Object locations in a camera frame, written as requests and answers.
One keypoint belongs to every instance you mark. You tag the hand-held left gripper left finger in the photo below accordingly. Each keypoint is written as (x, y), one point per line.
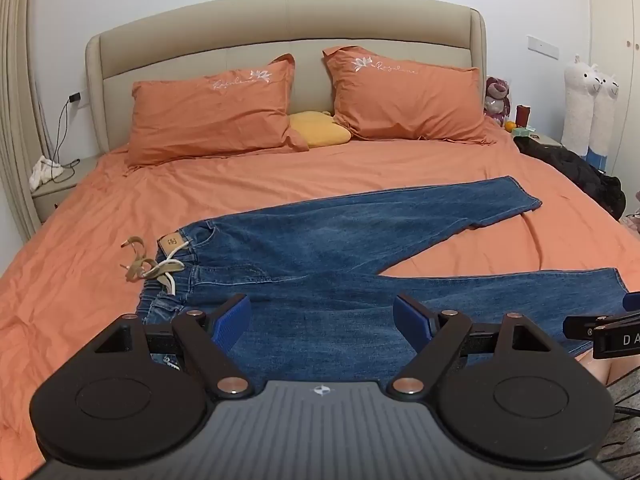
(234, 324)

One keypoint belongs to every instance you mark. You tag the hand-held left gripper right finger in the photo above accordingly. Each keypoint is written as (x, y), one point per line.
(411, 320)

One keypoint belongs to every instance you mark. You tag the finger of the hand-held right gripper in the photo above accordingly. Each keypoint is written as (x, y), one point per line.
(580, 325)
(632, 301)

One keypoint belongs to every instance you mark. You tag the blue denim pants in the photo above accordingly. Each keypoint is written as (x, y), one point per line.
(325, 240)

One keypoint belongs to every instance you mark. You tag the striped rug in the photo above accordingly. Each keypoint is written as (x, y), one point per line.
(625, 440)

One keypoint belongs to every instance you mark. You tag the black clothes pile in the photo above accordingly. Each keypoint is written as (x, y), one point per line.
(575, 170)

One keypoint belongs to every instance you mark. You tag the bed with orange sheet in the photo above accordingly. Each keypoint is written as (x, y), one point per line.
(300, 175)

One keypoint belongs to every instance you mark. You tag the beige nightstand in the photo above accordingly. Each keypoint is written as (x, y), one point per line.
(547, 139)
(67, 195)

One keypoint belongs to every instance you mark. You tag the white alpaca plush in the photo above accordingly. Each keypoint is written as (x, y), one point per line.
(580, 105)
(606, 115)

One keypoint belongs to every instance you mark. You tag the green box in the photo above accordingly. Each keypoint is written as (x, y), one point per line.
(522, 131)

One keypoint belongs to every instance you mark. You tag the orange embroidered pillow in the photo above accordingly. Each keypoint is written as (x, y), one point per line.
(410, 100)
(210, 115)

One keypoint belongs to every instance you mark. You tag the orange fruit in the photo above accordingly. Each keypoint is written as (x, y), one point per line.
(510, 126)

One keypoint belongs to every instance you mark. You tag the yellow pillow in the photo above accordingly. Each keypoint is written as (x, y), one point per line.
(317, 130)

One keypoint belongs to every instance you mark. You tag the red cup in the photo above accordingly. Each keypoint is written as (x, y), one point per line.
(522, 115)

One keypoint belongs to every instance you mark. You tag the pink bear plush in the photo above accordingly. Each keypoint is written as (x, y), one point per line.
(496, 97)

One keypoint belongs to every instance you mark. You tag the white cloth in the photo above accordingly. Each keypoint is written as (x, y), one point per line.
(45, 171)

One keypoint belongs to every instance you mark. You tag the black charger plug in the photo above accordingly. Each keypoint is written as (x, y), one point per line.
(74, 97)

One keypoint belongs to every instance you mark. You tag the cream wardrobe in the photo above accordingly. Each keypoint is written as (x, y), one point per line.
(617, 20)

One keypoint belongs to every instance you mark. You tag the beige padded headboard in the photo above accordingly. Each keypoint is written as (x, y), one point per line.
(280, 25)

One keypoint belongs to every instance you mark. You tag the beige curtain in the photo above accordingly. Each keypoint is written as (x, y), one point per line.
(15, 110)

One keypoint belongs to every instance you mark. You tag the white wall switch plate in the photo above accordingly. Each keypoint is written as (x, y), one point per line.
(543, 45)

